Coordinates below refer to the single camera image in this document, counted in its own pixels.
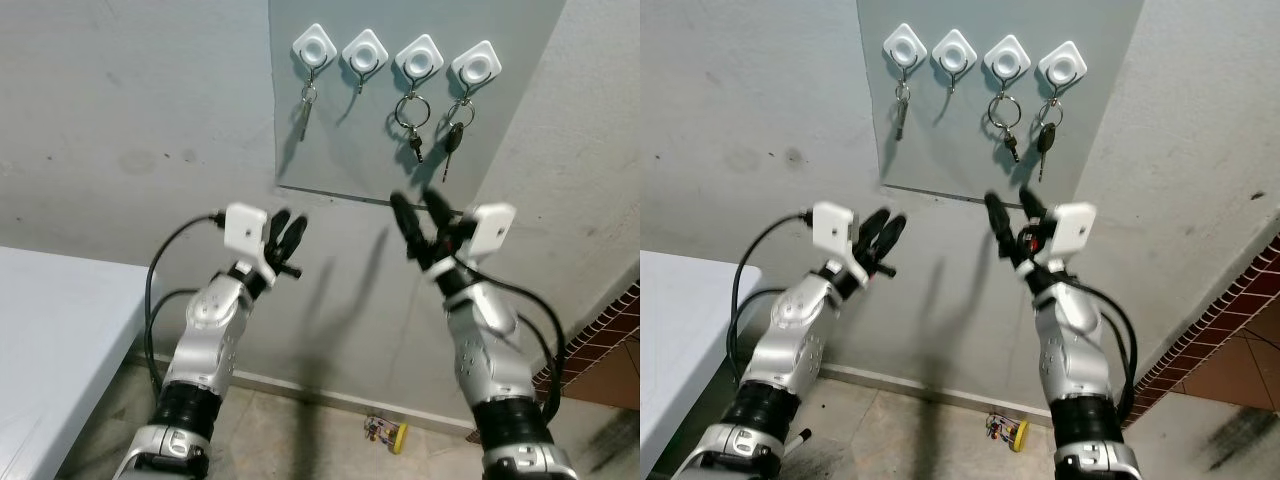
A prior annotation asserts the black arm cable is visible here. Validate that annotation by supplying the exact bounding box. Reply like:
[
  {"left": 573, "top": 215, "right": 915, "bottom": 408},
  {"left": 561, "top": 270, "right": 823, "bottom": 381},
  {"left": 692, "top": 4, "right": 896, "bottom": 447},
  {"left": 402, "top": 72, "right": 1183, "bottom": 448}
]
[
  {"left": 1072, "top": 278, "right": 1140, "bottom": 423},
  {"left": 143, "top": 210, "right": 229, "bottom": 396},
  {"left": 478, "top": 275, "right": 566, "bottom": 426},
  {"left": 730, "top": 210, "right": 816, "bottom": 386}
]

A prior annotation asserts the grey wall board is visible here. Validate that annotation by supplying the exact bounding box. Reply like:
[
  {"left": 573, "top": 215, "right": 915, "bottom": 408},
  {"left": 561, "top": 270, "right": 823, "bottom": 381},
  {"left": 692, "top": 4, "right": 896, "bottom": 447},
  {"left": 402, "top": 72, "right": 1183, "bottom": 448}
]
[
  {"left": 268, "top": 0, "right": 568, "bottom": 208},
  {"left": 856, "top": 0, "right": 1146, "bottom": 207}
]

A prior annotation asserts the small yellow toy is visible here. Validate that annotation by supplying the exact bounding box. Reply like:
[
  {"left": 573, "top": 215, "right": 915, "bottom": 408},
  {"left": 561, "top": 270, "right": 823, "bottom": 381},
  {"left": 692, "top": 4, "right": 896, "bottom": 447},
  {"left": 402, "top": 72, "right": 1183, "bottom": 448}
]
[
  {"left": 985, "top": 412, "right": 1031, "bottom": 452},
  {"left": 363, "top": 415, "right": 409, "bottom": 455}
]

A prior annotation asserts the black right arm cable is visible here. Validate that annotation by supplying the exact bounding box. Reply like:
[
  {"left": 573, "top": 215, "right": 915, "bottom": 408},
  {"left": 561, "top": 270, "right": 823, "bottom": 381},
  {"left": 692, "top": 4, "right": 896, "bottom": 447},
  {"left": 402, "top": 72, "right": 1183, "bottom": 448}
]
[
  {"left": 1072, "top": 278, "right": 1140, "bottom": 423},
  {"left": 478, "top": 275, "right": 566, "bottom": 426}
]

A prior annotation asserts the plain silver key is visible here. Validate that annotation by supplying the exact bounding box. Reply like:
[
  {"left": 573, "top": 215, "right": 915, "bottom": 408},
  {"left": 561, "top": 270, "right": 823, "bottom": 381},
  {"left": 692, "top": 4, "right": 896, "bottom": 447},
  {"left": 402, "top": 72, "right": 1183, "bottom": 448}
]
[
  {"left": 891, "top": 82, "right": 913, "bottom": 142},
  {"left": 296, "top": 82, "right": 320, "bottom": 143}
]

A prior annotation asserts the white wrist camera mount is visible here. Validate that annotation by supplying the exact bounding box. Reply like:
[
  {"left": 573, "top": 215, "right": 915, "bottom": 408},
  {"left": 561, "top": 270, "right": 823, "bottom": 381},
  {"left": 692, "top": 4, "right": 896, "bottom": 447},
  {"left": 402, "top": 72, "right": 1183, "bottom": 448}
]
[
  {"left": 430, "top": 203, "right": 518, "bottom": 277},
  {"left": 812, "top": 202, "right": 864, "bottom": 277},
  {"left": 223, "top": 203, "right": 277, "bottom": 277},
  {"left": 1022, "top": 203, "right": 1098, "bottom": 275}
]

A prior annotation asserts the white table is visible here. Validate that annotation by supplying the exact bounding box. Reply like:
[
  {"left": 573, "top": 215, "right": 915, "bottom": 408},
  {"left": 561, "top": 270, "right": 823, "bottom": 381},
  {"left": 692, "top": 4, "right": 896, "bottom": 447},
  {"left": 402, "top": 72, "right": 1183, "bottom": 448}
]
[
  {"left": 0, "top": 245, "right": 151, "bottom": 480},
  {"left": 640, "top": 250, "right": 738, "bottom": 477}
]

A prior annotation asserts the small black key, large ring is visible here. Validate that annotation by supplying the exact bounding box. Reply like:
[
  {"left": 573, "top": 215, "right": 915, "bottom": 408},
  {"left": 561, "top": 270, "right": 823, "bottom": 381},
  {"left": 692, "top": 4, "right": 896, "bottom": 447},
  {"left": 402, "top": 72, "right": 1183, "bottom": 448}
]
[
  {"left": 393, "top": 93, "right": 433, "bottom": 165},
  {"left": 987, "top": 93, "right": 1024, "bottom": 165}
]

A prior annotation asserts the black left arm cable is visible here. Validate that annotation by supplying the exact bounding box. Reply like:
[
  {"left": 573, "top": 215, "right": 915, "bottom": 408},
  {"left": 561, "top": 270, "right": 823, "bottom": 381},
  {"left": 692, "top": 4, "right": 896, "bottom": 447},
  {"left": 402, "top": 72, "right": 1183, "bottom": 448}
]
[
  {"left": 143, "top": 210, "right": 229, "bottom": 396},
  {"left": 730, "top": 210, "right": 816, "bottom": 386}
]

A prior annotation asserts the long black car key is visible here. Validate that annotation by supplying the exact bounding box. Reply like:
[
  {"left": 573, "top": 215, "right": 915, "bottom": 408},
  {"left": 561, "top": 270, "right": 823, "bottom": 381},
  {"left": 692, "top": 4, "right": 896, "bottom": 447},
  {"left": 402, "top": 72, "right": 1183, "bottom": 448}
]
[
  {"left": 441, "top": 97, "right": 477, "bottom": 184},
  {"left": 1033, "top": 97, "right": 1065, "bottom": 184}
]

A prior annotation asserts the white square wall hook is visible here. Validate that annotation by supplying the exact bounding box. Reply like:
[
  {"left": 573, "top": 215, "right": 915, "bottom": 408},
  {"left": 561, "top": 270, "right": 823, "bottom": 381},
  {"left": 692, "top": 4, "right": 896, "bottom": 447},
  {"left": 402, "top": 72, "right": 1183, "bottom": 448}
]
[
  {"left": 983, "top": 35, "right": 1033, "bottom": 97},
  {"left": 450, "top": 41, "right": 501, "bottom": 101},
  {"left": 394, "top": 35, "right": 444, "bottom": 97},
  {"left": 882, "top": 23, "right": 928, "bottom": 87},
  {"left": 292, "top": 23, "right": 338, "bottom": 87},
  {"left": 1037, "top": 41, "right": 1088, "bottom": 101},
  {"left": 341, "top": 28, "right": 389, "bottom": 95},
  {"left": 931, "top": 28, "right": 978, "bottom": 94}
]

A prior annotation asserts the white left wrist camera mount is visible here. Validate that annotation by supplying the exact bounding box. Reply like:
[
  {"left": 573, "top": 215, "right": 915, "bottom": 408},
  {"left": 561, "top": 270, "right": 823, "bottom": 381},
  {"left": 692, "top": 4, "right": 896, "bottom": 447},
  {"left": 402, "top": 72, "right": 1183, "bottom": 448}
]
[
  {"left": 812, "top": 202, "right": 864, "bottom": 277},
  {"left": 223, "top": 203, "right": 277, "bottom": 277}
]

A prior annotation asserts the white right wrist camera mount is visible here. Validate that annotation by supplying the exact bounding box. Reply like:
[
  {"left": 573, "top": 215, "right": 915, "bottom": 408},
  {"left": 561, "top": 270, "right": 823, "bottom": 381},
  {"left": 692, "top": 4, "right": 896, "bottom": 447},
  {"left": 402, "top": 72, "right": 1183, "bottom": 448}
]
[
  {"left": 430, "top": 203, "right": 518, "bottom": 277},
  {"left": 1022, "top": 203, "right": 1098, "bottom": 275}
]

